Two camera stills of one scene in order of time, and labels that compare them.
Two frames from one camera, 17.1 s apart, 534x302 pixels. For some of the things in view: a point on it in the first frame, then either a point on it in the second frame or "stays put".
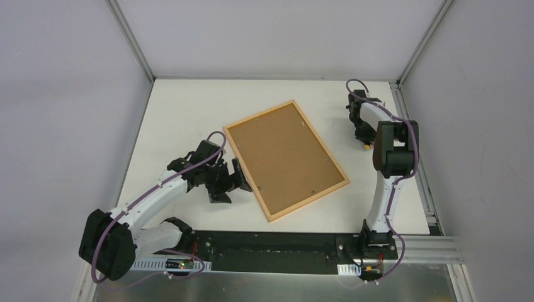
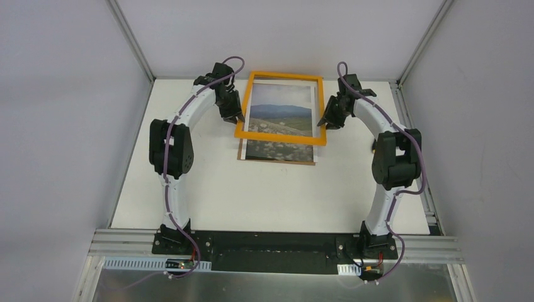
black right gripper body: x=363 y=133 -> x=334 y=113
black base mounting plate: x=287 y=252 stays put
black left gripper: x=227 y=181 -> x=229 y=107
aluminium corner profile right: x=436 y=225 stays put
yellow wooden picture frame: x=286 y=162 -> x=312 y=140
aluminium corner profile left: x=123 y=25 stays put
